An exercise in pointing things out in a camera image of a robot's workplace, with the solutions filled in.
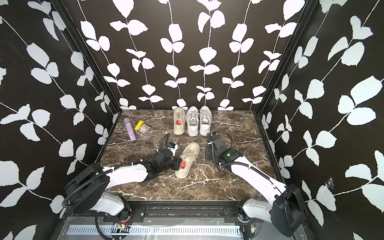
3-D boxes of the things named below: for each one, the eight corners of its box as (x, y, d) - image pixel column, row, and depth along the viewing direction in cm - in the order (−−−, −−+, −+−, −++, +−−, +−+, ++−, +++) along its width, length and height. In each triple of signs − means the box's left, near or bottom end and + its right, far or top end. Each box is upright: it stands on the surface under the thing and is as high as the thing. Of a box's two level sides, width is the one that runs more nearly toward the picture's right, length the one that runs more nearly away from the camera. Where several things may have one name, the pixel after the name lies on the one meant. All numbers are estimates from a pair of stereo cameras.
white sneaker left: (186, 136, 108) (185, 128, 100) (187, 111, 124) (187, 102, 116) (199, 136, 108) (199, 128, 100) (198, 111, 125) (199, 102, 117)
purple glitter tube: (131, 144, 103) (129, 141, 100) (124, 122, 116) (122, 118, 113) (137, 141, 104) (136, 138, 101) (130, 119, 117) (129, 116, 114)
